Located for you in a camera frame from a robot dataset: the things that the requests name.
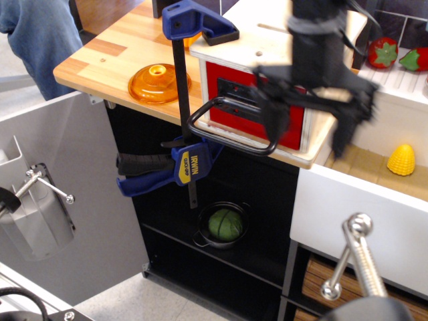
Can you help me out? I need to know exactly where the orange cup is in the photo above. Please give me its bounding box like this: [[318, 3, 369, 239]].
[[183, 32, 202, 48]]

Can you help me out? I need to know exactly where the orange plastic lid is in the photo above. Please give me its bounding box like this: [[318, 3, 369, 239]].
[[128, 64, 179, 105]]

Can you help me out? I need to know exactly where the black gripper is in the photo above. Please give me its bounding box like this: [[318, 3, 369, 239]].
[[253, 65, 379, 158]]

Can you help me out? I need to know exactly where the left steel clamp screw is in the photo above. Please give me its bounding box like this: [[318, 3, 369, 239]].
[[1, 169, 76, 217]]

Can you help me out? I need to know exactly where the green toy cabbage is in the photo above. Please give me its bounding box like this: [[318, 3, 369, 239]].
[[208, 209, 244, 242]]

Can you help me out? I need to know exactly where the red front wooden drawer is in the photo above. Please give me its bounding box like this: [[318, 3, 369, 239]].
[[205, 62, 307, 151]]

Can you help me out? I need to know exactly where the small black pot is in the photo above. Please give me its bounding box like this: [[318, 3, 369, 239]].
[[192, 201, 251, 249]]

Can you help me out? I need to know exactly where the red toy strawberry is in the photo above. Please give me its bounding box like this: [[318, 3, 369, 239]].
[[399, 47, 428, 72], [367, 37, 398, 69]]

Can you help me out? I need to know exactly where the blue Irwin bar clamp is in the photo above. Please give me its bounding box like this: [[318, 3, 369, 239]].
[[115, 0, 241, 210]]

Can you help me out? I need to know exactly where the yellow toy corn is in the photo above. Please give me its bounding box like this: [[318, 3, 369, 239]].
[[387, 144, 416, 177]]

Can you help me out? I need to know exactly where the right steel clamp screw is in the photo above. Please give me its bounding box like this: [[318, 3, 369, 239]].
[[320, 213, 388, 301]]

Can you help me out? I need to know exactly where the person in blue jeans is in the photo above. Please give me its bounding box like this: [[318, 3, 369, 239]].
[[1, 0, 83, 100]]

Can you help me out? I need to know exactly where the grey door handle holder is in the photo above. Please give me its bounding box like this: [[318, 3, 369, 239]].
[[1, 137, 75, 261]]

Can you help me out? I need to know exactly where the grey cabinet door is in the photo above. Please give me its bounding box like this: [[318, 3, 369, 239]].
[[1, 92, 146, 305]]

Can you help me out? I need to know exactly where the steel clamp screw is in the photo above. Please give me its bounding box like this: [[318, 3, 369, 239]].
[[320, 213, 388, 301], [1, 169, 76, 217]]

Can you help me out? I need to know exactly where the black cable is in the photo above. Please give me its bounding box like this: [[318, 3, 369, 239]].
[[0, 286, 51, 321]]

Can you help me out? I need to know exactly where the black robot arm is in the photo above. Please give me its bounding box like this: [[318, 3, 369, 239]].
[[253, 1, 379, 158]]

